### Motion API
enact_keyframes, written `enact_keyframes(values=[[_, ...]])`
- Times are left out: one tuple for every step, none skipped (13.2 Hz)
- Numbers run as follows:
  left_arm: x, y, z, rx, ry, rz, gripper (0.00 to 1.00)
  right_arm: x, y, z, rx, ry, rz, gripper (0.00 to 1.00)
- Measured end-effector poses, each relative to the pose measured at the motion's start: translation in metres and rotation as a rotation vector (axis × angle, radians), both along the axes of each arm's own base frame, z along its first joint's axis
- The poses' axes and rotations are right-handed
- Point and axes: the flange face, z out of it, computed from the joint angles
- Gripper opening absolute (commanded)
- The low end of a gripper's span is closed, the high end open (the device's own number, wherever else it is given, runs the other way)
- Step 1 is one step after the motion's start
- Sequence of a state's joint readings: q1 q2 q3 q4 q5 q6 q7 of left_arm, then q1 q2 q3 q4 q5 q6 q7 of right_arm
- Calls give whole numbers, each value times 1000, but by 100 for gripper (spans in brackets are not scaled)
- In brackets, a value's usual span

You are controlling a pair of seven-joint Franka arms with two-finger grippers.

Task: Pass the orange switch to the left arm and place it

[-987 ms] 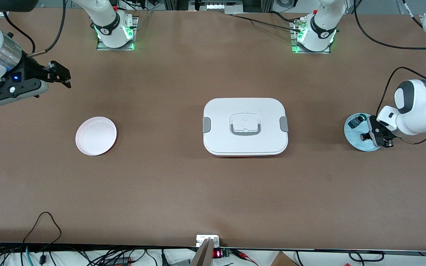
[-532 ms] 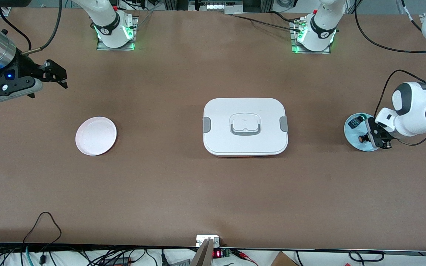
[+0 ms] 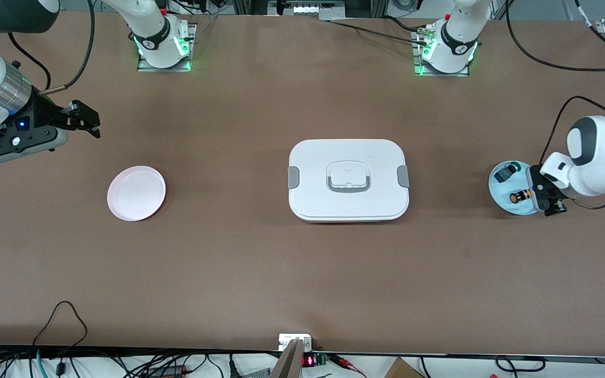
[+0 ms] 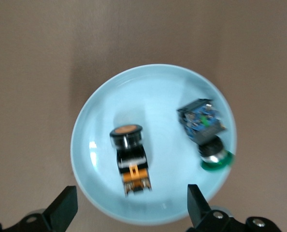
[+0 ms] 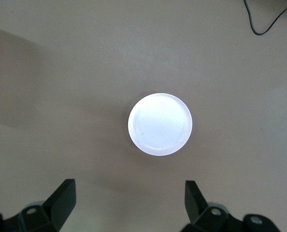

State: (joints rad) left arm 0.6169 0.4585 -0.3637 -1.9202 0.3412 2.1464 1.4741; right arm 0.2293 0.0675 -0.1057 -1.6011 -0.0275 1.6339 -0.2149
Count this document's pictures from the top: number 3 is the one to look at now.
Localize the aluminium profile bar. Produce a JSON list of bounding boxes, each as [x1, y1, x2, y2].
[[269, 339, 306, 378]]

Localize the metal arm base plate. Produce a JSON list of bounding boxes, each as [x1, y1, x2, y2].
[[137, 23, 197, 72], [412, 29, 471, 77]]

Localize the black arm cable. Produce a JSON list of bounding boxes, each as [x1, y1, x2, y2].
[[7, 31, 53, 91], [39, 0, 96, 96], [505, 0, 605, 166]]

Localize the white lidded lunch box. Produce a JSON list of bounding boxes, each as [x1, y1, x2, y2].
[[288, 139, 410, 224]]

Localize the brown cardboard piece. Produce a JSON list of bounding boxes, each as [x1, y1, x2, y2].
[[384, 357, 425, 378]]

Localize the light blue round plate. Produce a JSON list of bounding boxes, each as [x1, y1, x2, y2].
[[488, 161, 543, 216]]

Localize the pale pink round plate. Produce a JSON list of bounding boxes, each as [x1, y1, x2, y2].
[[107, 165, 166, 222]]

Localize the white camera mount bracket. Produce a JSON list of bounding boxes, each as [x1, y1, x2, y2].
[[278, 333, 314, 352]]

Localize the thin black looped cable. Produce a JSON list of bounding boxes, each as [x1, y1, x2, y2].
[[495, 355, 547, 373], [32, 300, 89, 363]]

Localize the red clip lead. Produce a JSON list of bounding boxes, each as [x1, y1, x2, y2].
[[328, 354, 367, 378]]

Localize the black base cable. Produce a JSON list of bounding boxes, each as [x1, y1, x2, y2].
[[328, 15, 432, 44]]

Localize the white light bar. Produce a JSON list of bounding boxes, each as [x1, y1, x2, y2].
[[268, 0, 346, 20]]

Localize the black power adapter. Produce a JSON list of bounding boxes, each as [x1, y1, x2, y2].
[[147, 364, 189, 378]]

